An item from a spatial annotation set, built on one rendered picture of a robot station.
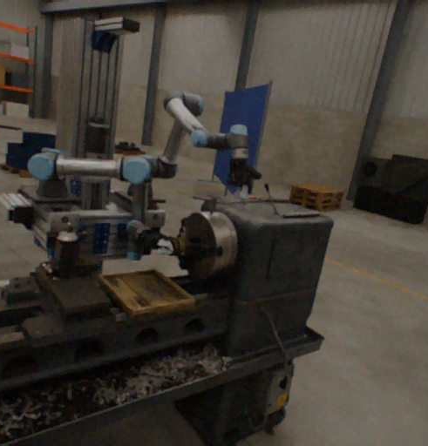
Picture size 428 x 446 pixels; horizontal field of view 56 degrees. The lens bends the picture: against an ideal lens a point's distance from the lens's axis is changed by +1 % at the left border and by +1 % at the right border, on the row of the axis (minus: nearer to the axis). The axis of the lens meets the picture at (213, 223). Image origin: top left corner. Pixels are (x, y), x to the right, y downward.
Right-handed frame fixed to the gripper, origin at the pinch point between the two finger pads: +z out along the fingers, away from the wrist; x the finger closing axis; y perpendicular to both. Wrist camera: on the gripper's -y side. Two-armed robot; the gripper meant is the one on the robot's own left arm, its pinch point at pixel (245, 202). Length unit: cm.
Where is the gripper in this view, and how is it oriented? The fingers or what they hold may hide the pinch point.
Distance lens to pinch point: 188.0
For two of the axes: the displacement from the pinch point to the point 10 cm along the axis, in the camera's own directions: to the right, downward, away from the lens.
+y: -7.9, 0.4, -6.1
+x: 6.1, -0.3, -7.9
